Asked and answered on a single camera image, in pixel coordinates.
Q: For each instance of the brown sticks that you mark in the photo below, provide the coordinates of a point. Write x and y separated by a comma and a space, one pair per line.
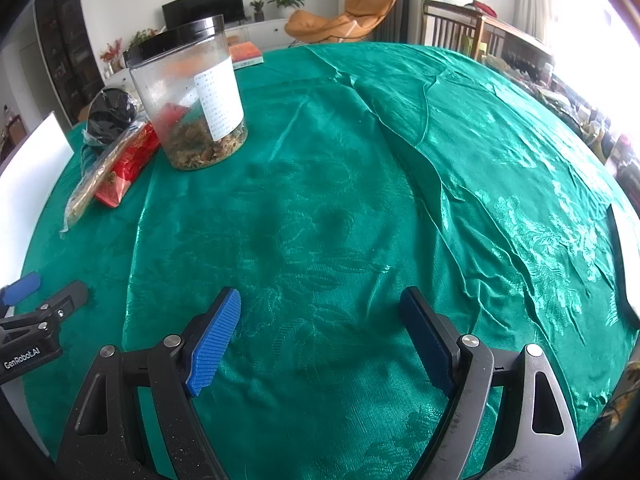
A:
95, 180

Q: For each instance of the red cloth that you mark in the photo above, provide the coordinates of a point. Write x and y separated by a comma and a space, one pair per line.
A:
485, 8

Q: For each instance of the orange book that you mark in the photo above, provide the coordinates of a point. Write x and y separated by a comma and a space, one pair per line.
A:
245, 52

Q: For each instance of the white curtain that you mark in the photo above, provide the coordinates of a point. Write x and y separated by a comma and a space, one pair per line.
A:
535, 0

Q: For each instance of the grey curtain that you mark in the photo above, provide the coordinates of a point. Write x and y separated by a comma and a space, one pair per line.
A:
397, 0

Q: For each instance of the red flowers in vase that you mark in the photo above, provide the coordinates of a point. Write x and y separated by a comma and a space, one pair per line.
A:
111, 55

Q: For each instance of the black television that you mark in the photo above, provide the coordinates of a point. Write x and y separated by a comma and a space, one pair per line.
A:
200, 5

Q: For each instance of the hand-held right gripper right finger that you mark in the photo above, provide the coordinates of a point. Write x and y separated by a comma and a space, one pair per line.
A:
425, 335

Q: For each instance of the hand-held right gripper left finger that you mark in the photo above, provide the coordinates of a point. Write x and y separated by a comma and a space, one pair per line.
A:
215, 340

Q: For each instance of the green satin tablecloth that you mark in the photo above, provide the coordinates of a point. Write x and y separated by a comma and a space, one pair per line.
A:
325, 210

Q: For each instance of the pile of assorted bottles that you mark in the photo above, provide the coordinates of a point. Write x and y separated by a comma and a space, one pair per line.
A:
575, 105

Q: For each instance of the green plant with red blooms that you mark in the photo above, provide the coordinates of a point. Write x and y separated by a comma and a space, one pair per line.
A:
142, 37

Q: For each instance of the white cardboard box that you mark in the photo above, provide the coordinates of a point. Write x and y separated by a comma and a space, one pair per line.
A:
30, 185

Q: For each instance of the orange lounge chair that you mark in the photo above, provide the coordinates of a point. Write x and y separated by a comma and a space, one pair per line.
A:
320, 25

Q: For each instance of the black cloth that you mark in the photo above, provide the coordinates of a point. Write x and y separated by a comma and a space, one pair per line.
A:
110, 115

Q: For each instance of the clear jar with black lid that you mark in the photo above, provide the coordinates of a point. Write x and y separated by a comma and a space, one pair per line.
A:
165, 85

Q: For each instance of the black display cabinet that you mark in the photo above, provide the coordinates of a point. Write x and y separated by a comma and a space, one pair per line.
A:
65, 50

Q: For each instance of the red packet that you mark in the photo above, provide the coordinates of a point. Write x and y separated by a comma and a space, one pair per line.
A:
130, 167

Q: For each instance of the wooden dining chair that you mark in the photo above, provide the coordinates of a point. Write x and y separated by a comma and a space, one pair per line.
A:
12, 132

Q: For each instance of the smartphone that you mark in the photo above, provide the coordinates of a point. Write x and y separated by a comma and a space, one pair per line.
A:
627, 280

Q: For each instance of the small potted plant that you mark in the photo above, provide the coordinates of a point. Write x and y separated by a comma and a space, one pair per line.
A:
257, 10

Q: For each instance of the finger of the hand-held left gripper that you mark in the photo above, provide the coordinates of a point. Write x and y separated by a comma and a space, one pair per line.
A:
67, 300
20, 287

